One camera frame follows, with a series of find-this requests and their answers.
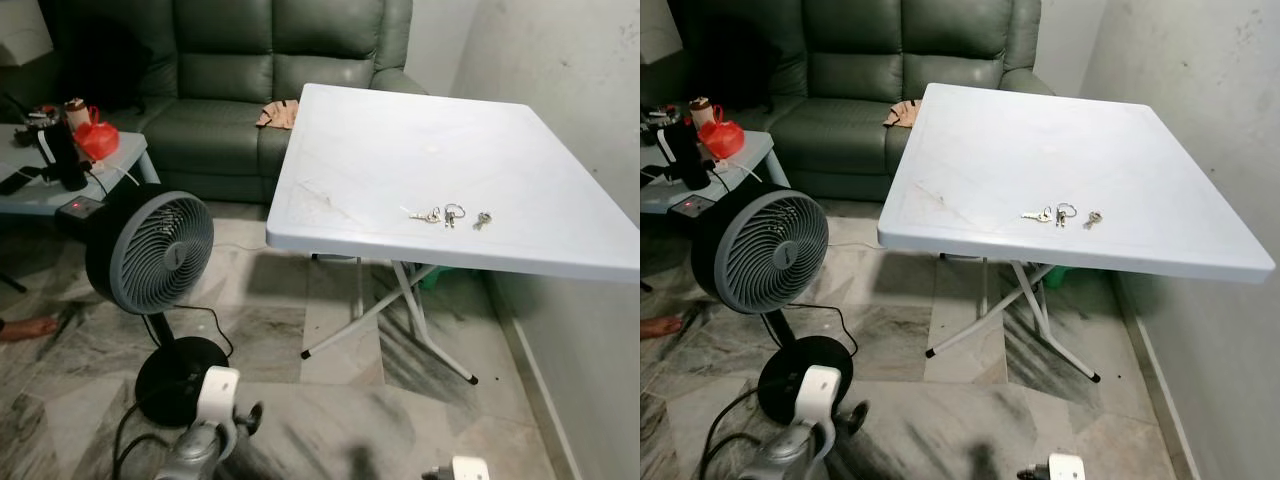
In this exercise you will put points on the white folding table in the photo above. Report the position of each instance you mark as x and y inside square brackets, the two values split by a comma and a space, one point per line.
[450, 150]
[1050, 140]

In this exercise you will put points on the black device on stand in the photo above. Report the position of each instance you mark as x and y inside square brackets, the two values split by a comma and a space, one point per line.
[688, 150]
[62, 160]

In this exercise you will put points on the person's bare foot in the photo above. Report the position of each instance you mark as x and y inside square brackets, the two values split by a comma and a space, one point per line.
[660, 326]
[28, 328]

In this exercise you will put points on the red plastic bag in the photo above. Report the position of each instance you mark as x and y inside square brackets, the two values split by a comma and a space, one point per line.
[724, 138]
[98, 140]

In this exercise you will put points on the pale blue side table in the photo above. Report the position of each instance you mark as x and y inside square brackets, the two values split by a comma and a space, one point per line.
[660, 195]
[40, 195]

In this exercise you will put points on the grey black pedestal fan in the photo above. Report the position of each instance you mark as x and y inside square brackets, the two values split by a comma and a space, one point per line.
[770, 250]
[150, 250]

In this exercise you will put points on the white boxy object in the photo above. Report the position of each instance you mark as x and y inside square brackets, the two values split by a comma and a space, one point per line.
[655, 25]
[20, 30]

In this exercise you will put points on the small dull metal key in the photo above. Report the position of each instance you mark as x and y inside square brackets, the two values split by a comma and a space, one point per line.
[1092, 218]
[483, 219]

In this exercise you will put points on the beige striped cloth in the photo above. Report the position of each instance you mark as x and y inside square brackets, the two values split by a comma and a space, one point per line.
[905, 113]
[278, 115]

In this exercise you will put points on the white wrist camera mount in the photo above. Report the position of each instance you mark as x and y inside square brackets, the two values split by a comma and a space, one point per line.
[217, 392]
[817, 392]
[1067, 468]
[470, 470]

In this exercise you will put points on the green leather sofa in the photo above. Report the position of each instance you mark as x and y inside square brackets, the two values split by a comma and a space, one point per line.
[850, 60]
[220, 60]

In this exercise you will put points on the green plastic object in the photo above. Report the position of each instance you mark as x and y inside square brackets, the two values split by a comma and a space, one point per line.
[1055, 275]
[435, 278]

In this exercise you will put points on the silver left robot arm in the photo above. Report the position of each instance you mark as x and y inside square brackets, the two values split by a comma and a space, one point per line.
[195, 455]
[790, 455]

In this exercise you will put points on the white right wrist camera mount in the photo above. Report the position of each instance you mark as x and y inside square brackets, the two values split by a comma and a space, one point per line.
[470, 470]
[1067, 468]

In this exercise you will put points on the brown white paper cup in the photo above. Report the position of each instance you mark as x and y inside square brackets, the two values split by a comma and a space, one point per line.
[75, 106]
[703, 106]

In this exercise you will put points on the black box with red light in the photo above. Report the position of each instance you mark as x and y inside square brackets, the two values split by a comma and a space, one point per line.
[80, 208]
[690, 207]

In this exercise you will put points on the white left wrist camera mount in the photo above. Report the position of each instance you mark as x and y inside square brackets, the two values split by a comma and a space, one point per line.
[217, 392]
[817, 392]

